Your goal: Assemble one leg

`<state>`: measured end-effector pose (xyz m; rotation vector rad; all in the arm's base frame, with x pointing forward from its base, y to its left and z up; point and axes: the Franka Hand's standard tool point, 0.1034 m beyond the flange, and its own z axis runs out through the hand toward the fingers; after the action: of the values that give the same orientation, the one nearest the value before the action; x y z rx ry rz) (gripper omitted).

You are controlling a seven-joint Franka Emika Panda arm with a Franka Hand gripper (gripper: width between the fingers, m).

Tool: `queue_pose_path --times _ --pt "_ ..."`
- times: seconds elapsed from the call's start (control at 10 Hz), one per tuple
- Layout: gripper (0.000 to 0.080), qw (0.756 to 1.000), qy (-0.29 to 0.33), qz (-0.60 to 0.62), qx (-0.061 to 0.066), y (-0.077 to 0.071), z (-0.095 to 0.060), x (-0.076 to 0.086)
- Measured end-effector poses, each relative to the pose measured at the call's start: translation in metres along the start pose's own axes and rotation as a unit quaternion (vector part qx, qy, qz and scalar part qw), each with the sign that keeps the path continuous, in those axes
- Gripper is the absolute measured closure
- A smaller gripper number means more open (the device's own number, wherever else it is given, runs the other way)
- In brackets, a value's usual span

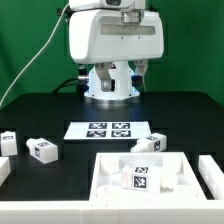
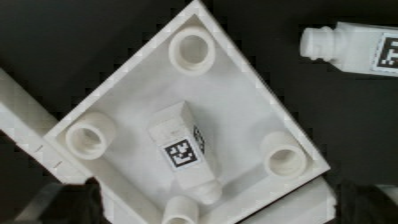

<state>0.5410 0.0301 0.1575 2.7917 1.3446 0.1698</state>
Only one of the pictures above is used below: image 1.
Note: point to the white square tabletop tray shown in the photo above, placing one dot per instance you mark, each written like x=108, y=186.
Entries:
x=178, y=180

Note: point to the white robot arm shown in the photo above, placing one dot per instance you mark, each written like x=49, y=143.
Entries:
x=118, y=38

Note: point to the white fence block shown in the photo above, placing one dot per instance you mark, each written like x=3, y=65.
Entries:
x=212, y=175
x=4, y=169

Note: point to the white front fence wall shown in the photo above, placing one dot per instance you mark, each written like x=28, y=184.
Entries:
x=84, y=212

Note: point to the white fiducial marker sheet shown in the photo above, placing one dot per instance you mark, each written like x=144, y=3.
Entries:
x=107, y=130

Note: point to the white right fence block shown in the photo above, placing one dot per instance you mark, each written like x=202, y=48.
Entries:
x=212, y=175

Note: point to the white left fence block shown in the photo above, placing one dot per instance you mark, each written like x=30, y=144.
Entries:
x=4, y=169

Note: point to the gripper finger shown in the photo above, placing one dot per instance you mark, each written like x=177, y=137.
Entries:
x=102, y=70
x=141, y=67

